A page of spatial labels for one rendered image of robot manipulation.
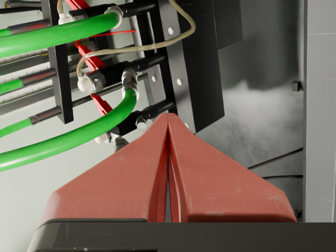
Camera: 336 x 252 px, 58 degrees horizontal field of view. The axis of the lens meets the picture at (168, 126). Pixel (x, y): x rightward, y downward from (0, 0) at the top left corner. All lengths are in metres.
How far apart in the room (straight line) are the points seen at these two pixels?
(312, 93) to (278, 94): 0.18
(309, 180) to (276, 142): 0.17
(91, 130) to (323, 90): 0.27
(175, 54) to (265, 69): 0.17
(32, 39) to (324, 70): 0.30
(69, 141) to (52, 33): 0.08
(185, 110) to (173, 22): 0.14
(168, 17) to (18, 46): 0.28
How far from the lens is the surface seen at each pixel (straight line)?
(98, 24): 0.27
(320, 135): 0.42
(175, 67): 0.49
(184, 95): 0.49
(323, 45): 0.38
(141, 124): 0.45
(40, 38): 0.24
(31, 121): 0.61
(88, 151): 0.78
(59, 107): 0.63
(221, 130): 0.69
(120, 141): 0.40
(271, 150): 0.63
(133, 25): 0.52
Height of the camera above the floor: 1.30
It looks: 34 degrees down
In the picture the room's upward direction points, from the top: 119 degrees counter-clockwise
